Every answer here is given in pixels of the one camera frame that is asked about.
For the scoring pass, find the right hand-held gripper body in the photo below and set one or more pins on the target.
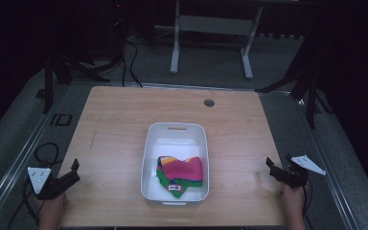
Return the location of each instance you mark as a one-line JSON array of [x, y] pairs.
[[297, 174]]

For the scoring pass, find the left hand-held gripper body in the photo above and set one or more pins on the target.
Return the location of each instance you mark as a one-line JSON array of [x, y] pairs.
[[46, 187]]

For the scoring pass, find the colourful striped cloth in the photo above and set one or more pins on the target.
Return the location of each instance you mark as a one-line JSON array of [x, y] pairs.
[[180, 174]]

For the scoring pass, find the white plastic bin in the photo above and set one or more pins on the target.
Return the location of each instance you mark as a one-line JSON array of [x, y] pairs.
[[174, 164]]

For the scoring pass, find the person's left hand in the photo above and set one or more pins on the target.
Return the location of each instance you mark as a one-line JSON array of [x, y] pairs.
[[51, 211]]

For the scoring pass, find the person's right hand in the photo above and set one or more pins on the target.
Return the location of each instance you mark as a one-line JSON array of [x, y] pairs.
[[293, 202]]

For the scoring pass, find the black tripod stand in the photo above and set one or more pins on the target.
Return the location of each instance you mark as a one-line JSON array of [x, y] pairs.
[[48, 83], [311, 96]]

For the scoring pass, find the aluminium rail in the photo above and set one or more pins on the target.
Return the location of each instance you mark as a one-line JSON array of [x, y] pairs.
[[19, 159], [329, 179]]

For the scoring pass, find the white metal desk frame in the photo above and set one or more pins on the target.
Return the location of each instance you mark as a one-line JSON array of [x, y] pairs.
[[215, 25]]

